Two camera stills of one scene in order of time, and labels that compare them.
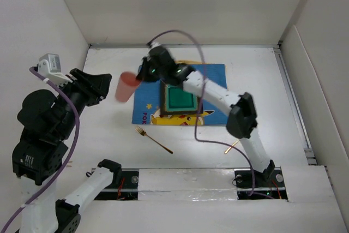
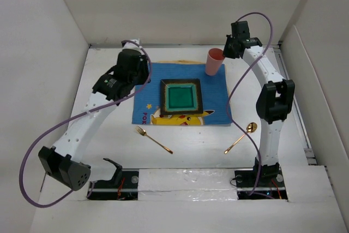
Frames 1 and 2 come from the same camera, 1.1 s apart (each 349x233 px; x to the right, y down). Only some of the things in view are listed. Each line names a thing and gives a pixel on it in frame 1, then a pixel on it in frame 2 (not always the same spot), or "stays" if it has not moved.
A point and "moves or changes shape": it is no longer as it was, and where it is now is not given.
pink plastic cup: (126, 85) moves or changes shape
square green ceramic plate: (174, 100) stays
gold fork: (142, 132) stays
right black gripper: (144, 74) to (226, 52)
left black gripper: (97, 85) to (143, 77)
